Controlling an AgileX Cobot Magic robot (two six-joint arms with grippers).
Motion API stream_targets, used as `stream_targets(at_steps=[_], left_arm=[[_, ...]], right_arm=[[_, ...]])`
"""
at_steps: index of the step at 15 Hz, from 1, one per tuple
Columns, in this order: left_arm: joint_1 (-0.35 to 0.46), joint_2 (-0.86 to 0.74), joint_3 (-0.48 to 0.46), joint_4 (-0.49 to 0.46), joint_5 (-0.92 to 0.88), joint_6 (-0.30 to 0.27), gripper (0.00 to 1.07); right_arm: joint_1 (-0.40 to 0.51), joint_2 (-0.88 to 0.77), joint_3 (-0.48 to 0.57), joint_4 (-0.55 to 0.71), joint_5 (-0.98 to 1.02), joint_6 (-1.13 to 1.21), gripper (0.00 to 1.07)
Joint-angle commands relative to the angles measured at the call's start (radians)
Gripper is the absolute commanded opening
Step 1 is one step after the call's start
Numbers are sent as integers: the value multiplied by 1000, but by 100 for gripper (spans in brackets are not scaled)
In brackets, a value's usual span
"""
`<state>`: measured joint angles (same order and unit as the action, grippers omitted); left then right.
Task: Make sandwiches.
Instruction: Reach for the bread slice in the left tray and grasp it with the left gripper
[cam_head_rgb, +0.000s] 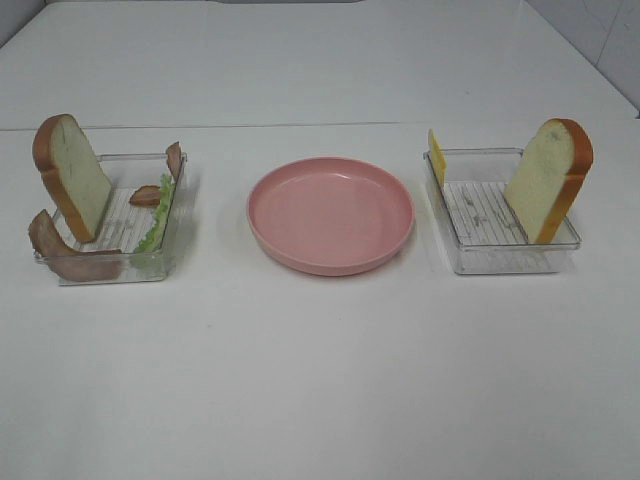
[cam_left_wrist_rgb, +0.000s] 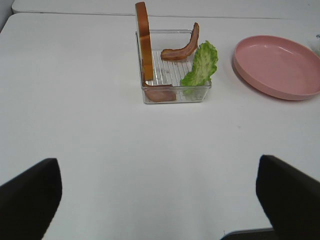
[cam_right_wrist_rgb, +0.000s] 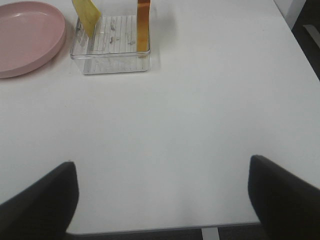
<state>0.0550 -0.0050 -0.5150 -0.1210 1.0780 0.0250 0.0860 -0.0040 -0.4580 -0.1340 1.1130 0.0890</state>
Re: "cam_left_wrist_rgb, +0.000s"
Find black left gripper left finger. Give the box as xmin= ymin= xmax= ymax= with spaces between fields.
xmin=0 ymin=158 xmax=63 ymax=240

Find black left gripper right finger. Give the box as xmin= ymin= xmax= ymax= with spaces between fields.
xmin=255 ymin=155 xmax=320 ymax=240

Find green lettuce leaf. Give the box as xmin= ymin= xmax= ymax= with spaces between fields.
xmin=180 ymin=40 xmax=218 ymax=102

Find curved bacon strip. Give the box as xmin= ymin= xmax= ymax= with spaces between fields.
xmin=160 ymin=22 xmax=200 ymax=61

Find bread slice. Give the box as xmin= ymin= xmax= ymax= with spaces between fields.
xmin=135 ymin=1 xmax=154 ymax=81

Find pink plate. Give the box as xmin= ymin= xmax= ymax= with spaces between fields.
xmin=232 ymin=35 xmax=320 ymax=101

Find clear plastic left tray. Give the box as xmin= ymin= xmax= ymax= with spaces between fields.
xmin=135 ymin=29 xmax=207 ymax=104

